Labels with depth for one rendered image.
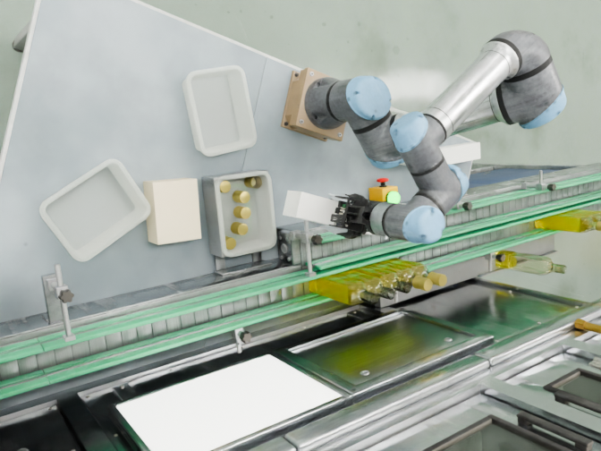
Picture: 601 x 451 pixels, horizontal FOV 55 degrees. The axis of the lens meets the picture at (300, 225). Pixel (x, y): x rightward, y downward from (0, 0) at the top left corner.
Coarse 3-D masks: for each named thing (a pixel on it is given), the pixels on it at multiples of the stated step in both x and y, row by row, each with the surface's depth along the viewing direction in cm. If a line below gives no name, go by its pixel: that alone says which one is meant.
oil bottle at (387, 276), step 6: (354, 270) 168; (360, 270) 165; (366, 270) 164; (372, 270) 164; (378, 270) 163; (384, 270) 163; (378, 276) 159; (384, 276) 158; (390, 276) 158; (396, 276) 159; (384, 282) 158; (390, 282) 157
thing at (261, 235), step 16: (224, 176) 154; (240, 176) 156; (256, 192) 167; (272, 192) 162; (224, 208) 163; (256, 208) 168; (272, 208) 163; (224, 224) 163; (256, 224) 169; (272, 224) 164; (224, 240) 156; (240, 240) 166; (256, 240) 169; (272, 240) 165
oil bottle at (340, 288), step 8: (312, 280) 166; (320, 280) 162; (328, 280) 159; (336, 280) 157; (344, 280) 157; (352, 280) 156; (312, 288) 166; (320, 288) 163; (328, 288) 159; (336, 288) 156; (344, 288) 153; (352, 288) 151; (360, 288) 152; (328, 296) 160; (336, 296) 157; (344, 296) 154; (352, 296) 151; (352, 304) 152
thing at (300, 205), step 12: (288, 192) 139; (300, 192) 135; (288, 204) 138; (300, 204) 135; (312, 204) 137; (324, 204) 139; (336, 204) 141; (288, 216) 140; (300, 216) 135; (312, 216) 137; (324, 216) 139
